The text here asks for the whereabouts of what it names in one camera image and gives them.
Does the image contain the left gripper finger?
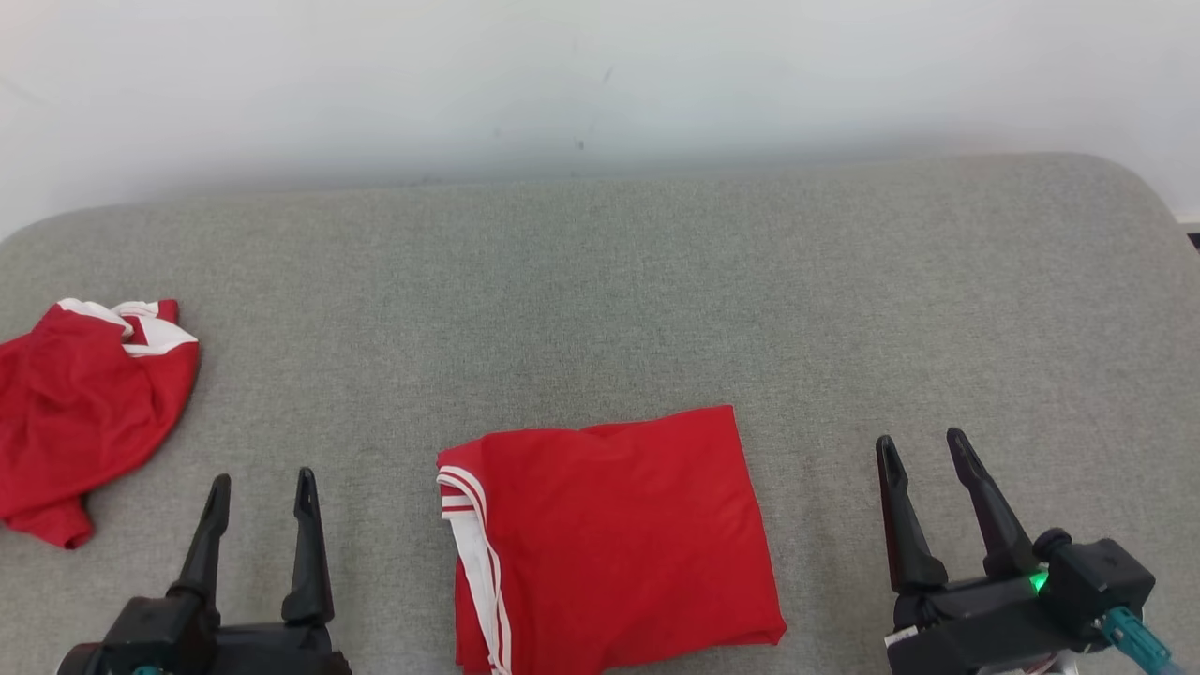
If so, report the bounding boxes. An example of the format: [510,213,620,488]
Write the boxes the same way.
[281,467,337,628]
[167,473,233,621]

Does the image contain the red shorts white trim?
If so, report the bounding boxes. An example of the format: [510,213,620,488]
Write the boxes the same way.
[0,297,202,551]

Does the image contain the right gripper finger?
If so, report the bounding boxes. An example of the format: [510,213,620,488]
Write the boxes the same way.
[945,427,1042,580]
[875,435,951,595]

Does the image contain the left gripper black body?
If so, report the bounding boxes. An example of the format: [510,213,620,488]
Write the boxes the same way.
[201,622,353,675]

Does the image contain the red basketball jersey white sleeves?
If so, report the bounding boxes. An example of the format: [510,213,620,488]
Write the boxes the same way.
[435,404,789,675]

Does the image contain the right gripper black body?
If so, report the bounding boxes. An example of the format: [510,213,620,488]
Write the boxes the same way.
[884,573,1099,675]

